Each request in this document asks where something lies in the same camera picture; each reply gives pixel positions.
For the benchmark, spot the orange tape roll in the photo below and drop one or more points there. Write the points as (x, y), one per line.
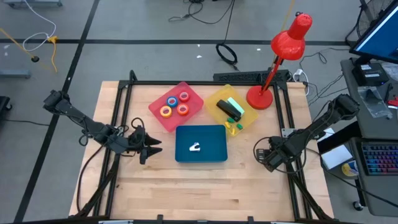
(178, 109)

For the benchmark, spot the mint green stapler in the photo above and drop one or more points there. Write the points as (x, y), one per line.
(237, 105)

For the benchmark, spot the clear plastic bag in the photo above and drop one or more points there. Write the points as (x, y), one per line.
(371, 101)

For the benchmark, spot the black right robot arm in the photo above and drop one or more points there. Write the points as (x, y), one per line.
(317, 124)

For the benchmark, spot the grey computer cart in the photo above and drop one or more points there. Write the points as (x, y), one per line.
(373, 124)

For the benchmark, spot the rainbow backlit keyboard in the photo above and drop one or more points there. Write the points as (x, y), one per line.
(381, 158)

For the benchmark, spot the black metal table frame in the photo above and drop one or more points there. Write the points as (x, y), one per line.
(202, 82)

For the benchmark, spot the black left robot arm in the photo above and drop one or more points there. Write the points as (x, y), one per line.
(87, 124)

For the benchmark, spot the yellow plastic tray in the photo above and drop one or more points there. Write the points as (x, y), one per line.
(248, 116)

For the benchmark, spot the blue tape roll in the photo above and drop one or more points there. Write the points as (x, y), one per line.
(168, 101)

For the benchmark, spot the yellow tape roll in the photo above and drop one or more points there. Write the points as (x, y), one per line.
(161, 111)

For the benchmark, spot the silver white staple remover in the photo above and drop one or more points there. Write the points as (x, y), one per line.
(196, 148)

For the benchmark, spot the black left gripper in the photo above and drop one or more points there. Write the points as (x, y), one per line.
(133, 144)

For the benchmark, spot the black floor fan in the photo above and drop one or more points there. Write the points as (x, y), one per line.
(370, 12)

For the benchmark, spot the black caster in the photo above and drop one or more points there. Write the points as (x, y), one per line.
(3, 104)

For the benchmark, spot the white box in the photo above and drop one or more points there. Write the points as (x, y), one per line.
(337, 157)

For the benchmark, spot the white power plug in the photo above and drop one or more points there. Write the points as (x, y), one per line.
(299, 74)

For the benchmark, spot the grey cart leg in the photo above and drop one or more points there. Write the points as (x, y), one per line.
(14, 74)
(31, 3)

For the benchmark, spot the grey metal bracket plate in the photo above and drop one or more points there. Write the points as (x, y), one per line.
(286, 132)

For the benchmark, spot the blue plastic tray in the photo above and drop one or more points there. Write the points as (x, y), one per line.
(211, 155)

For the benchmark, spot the red plastic tray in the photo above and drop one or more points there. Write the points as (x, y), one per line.
(174, 119)

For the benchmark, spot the black stapler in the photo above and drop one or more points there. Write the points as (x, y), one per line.
(228, 110)

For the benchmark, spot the computer monitor blue screen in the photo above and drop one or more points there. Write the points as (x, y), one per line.
(382, 37)

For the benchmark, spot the red desk lamp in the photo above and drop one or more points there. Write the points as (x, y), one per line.
(259, 98)

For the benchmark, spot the black mini computer box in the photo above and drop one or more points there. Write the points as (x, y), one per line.
(370, 74)

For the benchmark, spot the red tape roll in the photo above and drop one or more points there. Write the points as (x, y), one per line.
(180, 96)

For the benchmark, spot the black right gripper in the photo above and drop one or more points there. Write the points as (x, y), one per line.
(278, 151)

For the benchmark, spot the black perforated long box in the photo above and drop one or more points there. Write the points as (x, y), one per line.
(245, 76)

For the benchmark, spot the yellow blue round object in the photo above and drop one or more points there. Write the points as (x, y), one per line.
(348, 169)

